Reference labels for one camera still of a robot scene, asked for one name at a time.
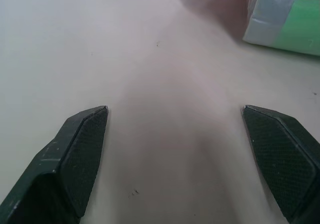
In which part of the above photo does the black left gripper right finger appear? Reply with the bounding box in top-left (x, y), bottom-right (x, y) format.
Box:
top-left (241, 104), bottom-right (320, 224)

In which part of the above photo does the green and white plastic-wrapped package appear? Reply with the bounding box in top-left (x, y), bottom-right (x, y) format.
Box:
top-left (242, 0), bottom-right (320, 56)

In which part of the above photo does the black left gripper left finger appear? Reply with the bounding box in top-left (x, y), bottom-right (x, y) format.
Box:
top-left (0, 105), bottom-right (109, 224)

